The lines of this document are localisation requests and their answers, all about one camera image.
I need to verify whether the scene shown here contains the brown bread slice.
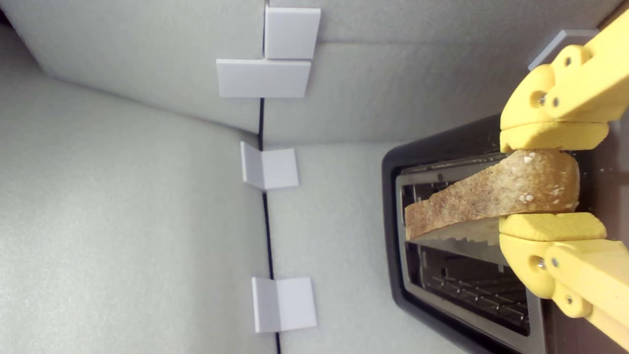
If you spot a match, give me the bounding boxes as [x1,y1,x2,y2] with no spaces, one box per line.
[404,149,580,241]

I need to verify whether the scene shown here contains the black two-slot toaster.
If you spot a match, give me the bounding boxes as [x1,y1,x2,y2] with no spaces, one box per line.
[382,114,629,354]

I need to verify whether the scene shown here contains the white wall clip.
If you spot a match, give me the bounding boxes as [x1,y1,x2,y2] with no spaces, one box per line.
[528,29,599,72]
[240,142,299,190]
[217,59,312,98]
[252,277,317,333]
[264,7,321,59]

